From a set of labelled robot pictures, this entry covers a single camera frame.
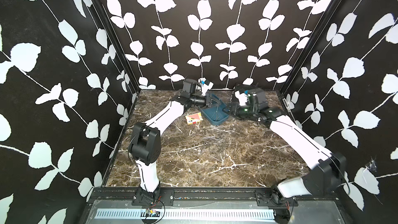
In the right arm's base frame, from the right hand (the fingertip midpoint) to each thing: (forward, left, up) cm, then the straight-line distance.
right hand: (224, 108), depth 76 cm
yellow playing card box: (+10, +17, -24) cm, 32 cm away
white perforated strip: (-42, +21, -27) cm, 54 cm away
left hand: (+5, +1, 0) cm, 5 cm away
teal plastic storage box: (+15, +3, -26) cm, 30 cm away
